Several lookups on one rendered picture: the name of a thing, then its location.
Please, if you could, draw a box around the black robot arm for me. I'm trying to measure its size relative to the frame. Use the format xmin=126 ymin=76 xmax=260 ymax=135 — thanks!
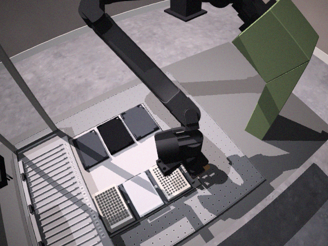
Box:
xmin=78 ymin=0 xmax=277 ymax=177

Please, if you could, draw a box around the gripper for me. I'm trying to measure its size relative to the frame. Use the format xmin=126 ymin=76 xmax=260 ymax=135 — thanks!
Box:
xmin=181 ymin=148 xmax=210 ymax=179

